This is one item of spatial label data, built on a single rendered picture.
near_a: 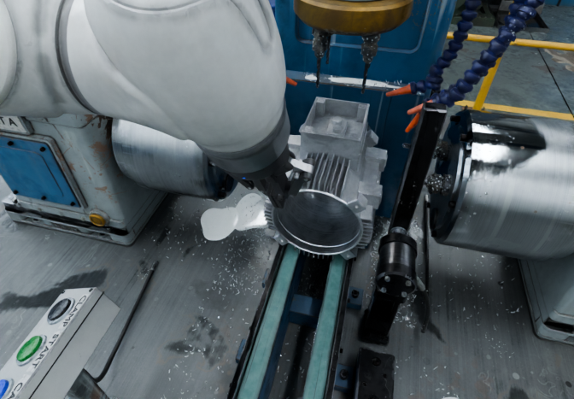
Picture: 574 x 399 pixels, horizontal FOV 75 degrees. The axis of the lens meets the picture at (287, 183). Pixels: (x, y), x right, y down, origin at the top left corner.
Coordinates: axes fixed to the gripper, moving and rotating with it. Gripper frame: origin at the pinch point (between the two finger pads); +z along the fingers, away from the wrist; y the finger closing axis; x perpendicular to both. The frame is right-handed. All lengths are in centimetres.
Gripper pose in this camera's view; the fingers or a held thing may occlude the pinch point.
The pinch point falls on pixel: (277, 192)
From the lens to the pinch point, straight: 56.9
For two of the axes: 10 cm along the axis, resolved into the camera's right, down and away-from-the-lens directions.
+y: -9.7, -1.7, 1.8
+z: 1.2, 3.1, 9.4
